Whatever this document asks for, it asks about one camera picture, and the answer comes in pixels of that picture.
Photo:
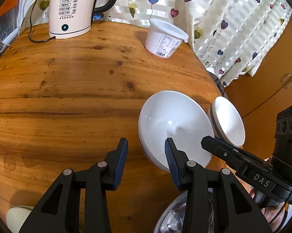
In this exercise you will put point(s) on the white plastic tub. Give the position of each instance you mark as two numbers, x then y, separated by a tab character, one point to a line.
164	38

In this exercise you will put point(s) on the heart patterned curtain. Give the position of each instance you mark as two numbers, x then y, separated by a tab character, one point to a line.
229	37

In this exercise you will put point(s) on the orange lidded clear container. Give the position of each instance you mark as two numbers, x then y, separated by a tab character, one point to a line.
8	18

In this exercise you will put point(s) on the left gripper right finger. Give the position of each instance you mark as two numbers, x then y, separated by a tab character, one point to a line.
217	191

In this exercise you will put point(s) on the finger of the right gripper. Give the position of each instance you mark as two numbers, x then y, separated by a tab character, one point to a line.
223	154

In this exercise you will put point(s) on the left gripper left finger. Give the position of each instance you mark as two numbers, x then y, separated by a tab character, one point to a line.
58	208

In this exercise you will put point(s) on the small white blue-rimmed bowl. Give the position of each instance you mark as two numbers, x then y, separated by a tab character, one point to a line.
226	122

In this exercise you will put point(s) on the wooden cabinet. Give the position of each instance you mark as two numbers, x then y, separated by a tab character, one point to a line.
261	97

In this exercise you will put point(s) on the person's right hand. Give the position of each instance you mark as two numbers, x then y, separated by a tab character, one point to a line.
274	216

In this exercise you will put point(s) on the white electric kettle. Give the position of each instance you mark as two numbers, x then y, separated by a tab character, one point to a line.
71	18

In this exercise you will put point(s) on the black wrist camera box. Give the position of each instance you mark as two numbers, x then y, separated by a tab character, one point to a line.
283	136

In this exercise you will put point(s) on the beige fish plate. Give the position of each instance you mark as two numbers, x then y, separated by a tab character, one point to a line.
16	216

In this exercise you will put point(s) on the stainless steel bowl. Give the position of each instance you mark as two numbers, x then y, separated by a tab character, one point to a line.
172	218

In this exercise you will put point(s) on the large white blue-rimmed bowl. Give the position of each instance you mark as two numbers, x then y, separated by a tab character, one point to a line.
171	114

